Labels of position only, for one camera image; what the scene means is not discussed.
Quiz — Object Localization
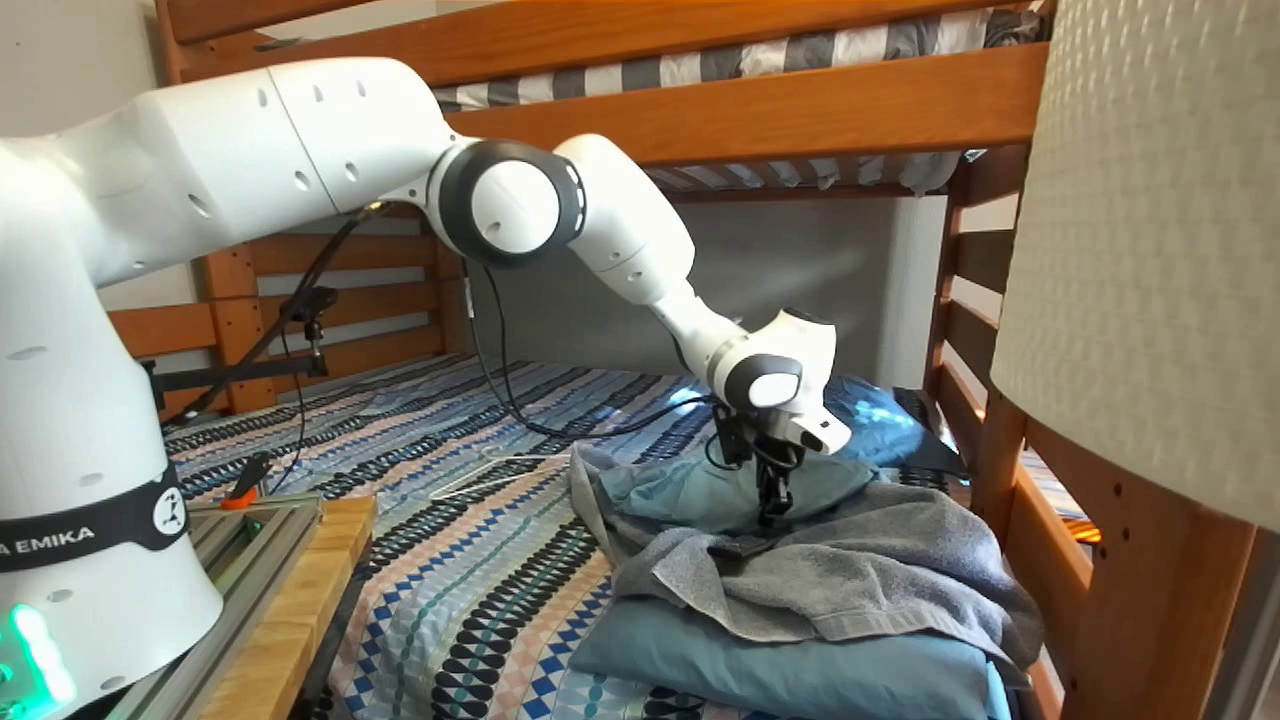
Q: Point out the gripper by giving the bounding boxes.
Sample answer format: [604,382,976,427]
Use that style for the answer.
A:
[707,432,807,562]

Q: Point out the blue towel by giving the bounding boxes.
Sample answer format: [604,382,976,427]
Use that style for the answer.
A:
[594,448,883,537]

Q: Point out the grey towel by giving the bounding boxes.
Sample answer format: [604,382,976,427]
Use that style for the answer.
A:
[568,443,1047,669]

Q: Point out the wooden bunk bed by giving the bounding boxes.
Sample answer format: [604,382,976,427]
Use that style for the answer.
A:
[106,0,1263,720]

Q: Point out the shiny blue pillow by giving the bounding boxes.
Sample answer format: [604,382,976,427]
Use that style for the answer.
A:
[826,374,963,473]

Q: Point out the black flat object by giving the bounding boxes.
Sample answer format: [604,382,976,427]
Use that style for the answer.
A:
[892,387,969,479]

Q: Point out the white clothes hanger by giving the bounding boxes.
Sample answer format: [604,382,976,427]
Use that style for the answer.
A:
[429,444,573,502]

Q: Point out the patterned bedspread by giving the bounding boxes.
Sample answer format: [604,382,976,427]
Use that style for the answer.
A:
[163,354,1091,720]

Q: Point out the mattress with striped sheet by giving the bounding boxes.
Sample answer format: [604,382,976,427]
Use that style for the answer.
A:
[432,6,1053,197]

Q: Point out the white lamp shade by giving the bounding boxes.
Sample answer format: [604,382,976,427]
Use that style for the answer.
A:
[989,0,1280,533]

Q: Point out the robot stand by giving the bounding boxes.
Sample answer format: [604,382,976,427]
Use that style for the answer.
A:
[98,494,379,720]

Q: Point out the orange clamp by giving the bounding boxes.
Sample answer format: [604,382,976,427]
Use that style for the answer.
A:
[219,451,274,512]

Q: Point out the camera on mount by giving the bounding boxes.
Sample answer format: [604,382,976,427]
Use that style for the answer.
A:
[140,286,340,423]

